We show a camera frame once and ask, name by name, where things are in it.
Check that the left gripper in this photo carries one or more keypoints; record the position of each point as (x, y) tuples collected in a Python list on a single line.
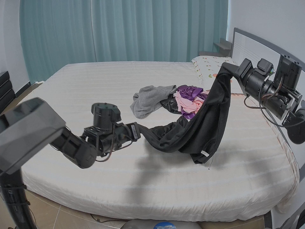
[(126, 133)]

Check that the blue-green curtain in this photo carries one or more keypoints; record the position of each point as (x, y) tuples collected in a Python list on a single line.
[(154, 20), (57, 27)]

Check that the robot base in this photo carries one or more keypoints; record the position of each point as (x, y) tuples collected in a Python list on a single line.
[(143, 225)]

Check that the black T-shirt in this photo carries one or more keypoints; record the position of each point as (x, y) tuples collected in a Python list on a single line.
[(209, 118)]

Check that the grey bedside table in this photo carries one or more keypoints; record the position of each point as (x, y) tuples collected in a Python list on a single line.
[(224, 45)]

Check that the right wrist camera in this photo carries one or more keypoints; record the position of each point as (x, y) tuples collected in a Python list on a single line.
[(264, 64)]

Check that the bed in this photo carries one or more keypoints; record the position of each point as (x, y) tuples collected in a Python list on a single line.
[(95, 85)]

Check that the grey garment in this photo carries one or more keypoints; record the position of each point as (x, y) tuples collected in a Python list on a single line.
[(147, 99)]

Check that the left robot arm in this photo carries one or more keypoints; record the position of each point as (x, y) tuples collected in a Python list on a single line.
[(31, 127)]

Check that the white printed pillow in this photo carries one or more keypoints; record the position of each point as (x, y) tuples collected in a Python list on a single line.
[(207, 65)]

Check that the pile of clothes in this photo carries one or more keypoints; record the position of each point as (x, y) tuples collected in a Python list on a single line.
[(188, 104)]

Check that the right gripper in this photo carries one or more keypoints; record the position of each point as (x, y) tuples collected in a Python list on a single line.
[(257, 85)]

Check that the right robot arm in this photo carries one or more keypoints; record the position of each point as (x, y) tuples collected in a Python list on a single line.
[(288, 70)]

